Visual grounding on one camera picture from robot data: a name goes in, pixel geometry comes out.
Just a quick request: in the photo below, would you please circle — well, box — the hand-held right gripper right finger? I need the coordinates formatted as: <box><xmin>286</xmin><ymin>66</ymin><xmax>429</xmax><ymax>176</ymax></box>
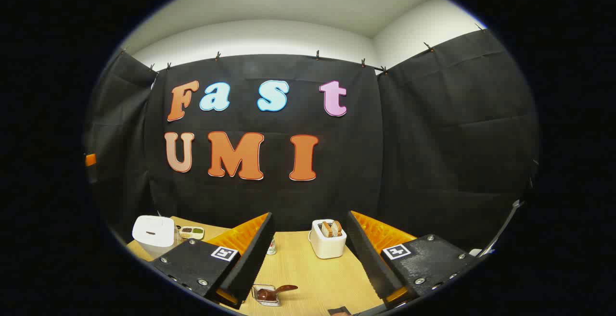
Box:
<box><xmin>346</xmin><ymin>210</ymin><xmax>482</xmax><ymax>309</ymax></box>

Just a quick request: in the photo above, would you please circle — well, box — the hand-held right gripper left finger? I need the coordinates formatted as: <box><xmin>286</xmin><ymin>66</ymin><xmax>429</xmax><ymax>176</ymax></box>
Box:
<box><xmin>149</xmin><ymin>212</ymin><xmax>276</xmax><ymax>310</ymax></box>

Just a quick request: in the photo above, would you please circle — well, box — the brown wooden spoon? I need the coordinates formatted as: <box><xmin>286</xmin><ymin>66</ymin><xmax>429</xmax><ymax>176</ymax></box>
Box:
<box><xmin>255</xmin><ymin>285</ymin><xmax>298</xmax><ymax>302</ymax></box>

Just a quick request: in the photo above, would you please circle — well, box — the white rice cooker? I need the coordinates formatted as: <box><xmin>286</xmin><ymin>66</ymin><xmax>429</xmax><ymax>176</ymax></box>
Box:
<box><xmin>132</xmin><ymin>215</ymin><xmax>177</xmax><ymax>259</ymax></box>

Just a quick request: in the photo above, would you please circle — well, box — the white toaster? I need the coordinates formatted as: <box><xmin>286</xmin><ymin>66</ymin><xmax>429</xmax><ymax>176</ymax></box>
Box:
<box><xmin>308</xmin><ymin>219</ymin><xmax>347</xmax><ymax>259</ymax></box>

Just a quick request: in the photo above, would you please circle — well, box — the black backdrop cloth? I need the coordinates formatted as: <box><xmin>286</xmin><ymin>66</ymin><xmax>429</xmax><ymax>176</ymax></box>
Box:
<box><xmin>84</xmin><ymin>27</ymin><xmax>539</xmax><ymax>254</ymax></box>

